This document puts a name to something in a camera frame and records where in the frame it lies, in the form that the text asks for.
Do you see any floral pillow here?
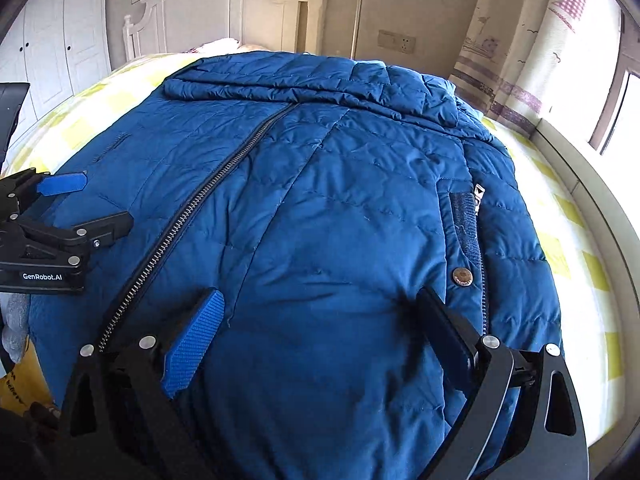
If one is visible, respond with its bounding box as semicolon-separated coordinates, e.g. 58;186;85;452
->
185;38;241;56

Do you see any thin metal pole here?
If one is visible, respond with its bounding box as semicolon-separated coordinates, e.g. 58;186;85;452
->
350;0;365;59

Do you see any blue quilted jacket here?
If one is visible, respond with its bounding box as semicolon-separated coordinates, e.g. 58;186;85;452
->
30;52;564;480

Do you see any printed curtain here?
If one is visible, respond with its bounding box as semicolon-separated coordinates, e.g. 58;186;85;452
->
447;0;627;137

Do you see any white wooden headboard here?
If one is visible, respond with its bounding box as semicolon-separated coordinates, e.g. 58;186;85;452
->
122;0;329;61

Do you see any white wardrobe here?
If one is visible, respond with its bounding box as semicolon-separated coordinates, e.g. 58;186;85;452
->
0;0;113;126

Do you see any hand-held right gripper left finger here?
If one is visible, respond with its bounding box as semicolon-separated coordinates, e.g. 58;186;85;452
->
60;287;227;480

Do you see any yellow checked quilt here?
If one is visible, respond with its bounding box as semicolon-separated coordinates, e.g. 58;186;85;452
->
5;52;640;453

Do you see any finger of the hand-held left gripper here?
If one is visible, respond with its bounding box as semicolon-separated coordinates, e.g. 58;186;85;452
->
0;211;135;262
0;170;89;218

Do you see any window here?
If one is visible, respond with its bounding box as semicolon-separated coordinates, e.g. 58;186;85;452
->
587;10;640;157

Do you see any person's left forearm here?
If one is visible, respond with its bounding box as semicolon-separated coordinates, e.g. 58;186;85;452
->
0;290;32;363

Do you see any yellow bag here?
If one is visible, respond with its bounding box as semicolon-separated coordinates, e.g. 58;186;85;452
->
0;345;62;411

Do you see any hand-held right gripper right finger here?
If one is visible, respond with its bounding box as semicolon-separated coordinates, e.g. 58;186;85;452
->
417;286;589;480

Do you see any wall socket panel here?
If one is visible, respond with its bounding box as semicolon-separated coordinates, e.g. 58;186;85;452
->
377;30;417;55

